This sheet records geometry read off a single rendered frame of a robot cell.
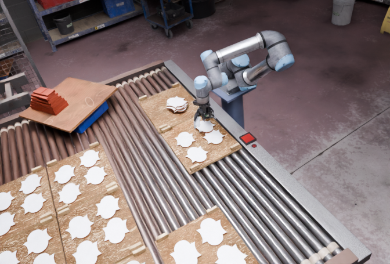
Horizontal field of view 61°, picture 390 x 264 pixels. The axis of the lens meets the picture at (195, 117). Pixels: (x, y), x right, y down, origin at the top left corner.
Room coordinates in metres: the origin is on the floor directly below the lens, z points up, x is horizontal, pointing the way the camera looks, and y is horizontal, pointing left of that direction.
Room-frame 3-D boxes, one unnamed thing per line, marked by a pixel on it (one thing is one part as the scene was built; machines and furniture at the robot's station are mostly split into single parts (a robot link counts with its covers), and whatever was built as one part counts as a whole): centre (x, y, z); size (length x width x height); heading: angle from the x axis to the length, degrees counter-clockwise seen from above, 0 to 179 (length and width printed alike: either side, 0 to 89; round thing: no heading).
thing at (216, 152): (1.49, 0.00, 0.93); 0.41 x 0.35 x 0.02; 22
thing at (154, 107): (1.88, 0.16, 0.93); 0.41 x 0.35 x 0.02; 21
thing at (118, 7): (6.08, 1.02, 0.32); 0.50 x 0.41 x 0.37; 113
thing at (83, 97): (2.01, 0.87, 1.03); 0.50 x 0.50 x 0.02; 56
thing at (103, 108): (1.97, 0.82, 0.97); 0.31 x 0.31 x 0.10; 56
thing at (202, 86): (1.55, -0.07, 1.27); 0.09 x 0.08 x 0.11; 106
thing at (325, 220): (1.59, -0.22, 0.89); 2.08 x 0.09 x 0.06; 21
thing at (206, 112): (1.55, -0.07, 1.11); 0.09 x 0.08 x 0.12; 22
